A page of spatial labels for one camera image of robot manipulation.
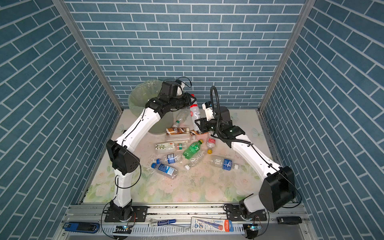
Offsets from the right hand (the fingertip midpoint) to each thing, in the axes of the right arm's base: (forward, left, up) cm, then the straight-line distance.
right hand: (196, 119), depth 78 cm
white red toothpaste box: (-43, -11, -27) cm, 52 cm away
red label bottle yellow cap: (+2, -9, -26) cm, 27 cm away
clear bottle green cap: (+25, +15, -25) cm, 38 cm away
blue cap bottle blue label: (-20, +16, -22) cm, 34 cm away
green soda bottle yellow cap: (-5, +3, -24) cm, 25 cm away
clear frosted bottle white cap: (+4, +13, -26) cm, 29 cm away
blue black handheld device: (-49, +45, -22) cm, 70 cm away
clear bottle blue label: (-14, -18, -22) cm, 32 cm away
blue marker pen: (-44, +11, -26) cm, 52 cm away
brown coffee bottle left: (+8, +14, -23) cm, 28 cm away
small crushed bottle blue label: (-12, +14, -23) cm, 30 cm away
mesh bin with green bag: (+23, +41, -4) cm, 47 cm away
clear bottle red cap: (+2, +1, +2) cm, 3 cm away
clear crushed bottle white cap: (-8, -1, -25) cm, 27 cm away
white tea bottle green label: (-5, +18, -22) cm, 29 cm away
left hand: (+10, +1, +6) cm, 11 cm away
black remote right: (-38, -47, -24) cm, 65 cm away
